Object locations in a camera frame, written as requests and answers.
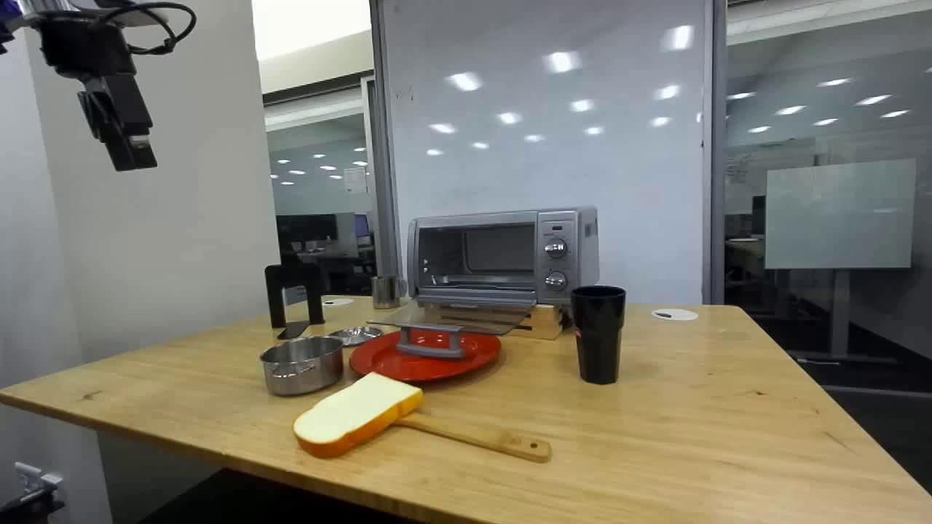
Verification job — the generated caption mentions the black device with white clip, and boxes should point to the black device with white clip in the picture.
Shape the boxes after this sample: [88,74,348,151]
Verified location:
[0,459,66,524]

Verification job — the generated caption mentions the steel pot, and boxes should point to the steel pot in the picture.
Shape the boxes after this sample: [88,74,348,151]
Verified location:
[255,334,345,400]

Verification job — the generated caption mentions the metal juicer dish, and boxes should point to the metal juicer dish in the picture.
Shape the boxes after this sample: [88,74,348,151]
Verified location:
[325,324,388,350]

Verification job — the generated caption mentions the red plate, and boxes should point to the red plate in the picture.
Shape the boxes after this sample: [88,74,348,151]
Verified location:
[345,325,503,388]

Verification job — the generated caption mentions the silver toaster oven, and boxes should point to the silver toaster oven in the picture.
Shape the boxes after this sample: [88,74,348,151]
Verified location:
[404,205,602,337]

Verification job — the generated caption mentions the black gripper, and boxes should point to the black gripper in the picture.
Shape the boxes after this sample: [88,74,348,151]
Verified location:
[32,11,161,174]

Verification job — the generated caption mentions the small steel pitcher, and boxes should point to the small steel pitcher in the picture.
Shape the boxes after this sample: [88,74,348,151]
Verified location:
[369,275,402,312]

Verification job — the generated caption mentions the black plastic cup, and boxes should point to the black plastic cup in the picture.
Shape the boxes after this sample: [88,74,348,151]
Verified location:
[568,283,629,388]

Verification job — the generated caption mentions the wooden board with handle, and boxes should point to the wooden board with handle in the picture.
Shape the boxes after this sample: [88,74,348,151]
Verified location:
[399,410,552,467]

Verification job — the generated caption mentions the whiteboard on stand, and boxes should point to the whiteboard on stand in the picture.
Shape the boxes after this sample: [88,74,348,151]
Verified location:
[763,158,916,359]

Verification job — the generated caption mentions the black metal bookend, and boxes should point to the black metal bookend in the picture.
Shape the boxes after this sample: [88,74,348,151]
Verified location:
[261,263,329,333]

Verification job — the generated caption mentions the toy bread slice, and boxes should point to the toy bread slice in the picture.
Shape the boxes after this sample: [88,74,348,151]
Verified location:
[290,371,424,459]

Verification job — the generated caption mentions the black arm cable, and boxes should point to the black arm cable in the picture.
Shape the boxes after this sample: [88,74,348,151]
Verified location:
[96,0,198,59]

